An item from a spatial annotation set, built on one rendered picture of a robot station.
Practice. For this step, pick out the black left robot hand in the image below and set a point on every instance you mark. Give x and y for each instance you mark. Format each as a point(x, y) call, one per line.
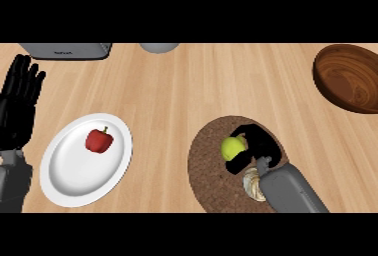
point(16, 100)

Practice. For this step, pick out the brown wooden bowl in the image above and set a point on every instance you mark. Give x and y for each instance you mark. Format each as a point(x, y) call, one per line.
point(347, 80)

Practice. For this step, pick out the grey rounded appliance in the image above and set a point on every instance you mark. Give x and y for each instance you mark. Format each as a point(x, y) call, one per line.
point(158, 47)

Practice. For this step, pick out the brown round placemat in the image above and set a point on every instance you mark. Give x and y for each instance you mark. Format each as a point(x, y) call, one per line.
point(215, 176)

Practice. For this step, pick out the white oval plate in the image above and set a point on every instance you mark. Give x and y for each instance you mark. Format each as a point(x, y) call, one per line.
point(85, 163)

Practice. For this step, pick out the red bell pepper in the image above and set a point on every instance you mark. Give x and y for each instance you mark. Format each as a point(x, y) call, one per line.
point(99, 141)

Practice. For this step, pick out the grey toaster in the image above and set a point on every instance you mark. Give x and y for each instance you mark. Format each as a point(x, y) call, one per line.
point(68, 50)

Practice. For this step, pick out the pale garlic bulb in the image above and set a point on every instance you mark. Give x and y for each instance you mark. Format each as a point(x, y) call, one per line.
point(251, 187)

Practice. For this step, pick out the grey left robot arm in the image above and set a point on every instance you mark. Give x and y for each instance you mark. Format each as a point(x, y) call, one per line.
point(12, 180)

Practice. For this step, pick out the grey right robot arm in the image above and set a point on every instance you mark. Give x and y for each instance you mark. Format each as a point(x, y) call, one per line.
point(289, 190)

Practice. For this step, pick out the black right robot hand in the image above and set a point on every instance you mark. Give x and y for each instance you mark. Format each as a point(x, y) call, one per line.
point(260, 143)

